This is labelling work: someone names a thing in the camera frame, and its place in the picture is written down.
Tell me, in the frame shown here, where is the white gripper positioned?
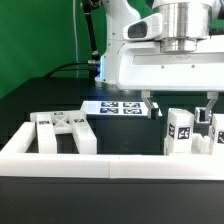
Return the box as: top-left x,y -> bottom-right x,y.
116,42 -> 224,124

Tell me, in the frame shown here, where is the white marker base sheet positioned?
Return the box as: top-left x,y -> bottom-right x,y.
79,100 -> 163,118

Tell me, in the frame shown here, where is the white chair seat part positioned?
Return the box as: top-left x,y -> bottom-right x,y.
164,133 -> 211,155

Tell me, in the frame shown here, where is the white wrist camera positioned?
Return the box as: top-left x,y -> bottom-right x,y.
123,13 -> 163,41

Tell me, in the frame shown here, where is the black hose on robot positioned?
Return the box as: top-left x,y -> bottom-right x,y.
79,0 -> 106,62

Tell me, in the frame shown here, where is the black cable on table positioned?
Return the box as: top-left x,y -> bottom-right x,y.
44,61 -> 101,79

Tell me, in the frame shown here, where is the white U-shaped fence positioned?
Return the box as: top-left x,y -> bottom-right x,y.
0,122 -> 224,180

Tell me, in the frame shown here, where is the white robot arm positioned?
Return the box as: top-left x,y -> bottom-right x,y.
95,0 -> 224,123

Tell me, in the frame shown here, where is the white chair back frame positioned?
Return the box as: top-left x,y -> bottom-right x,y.
30,110 -> 97,155

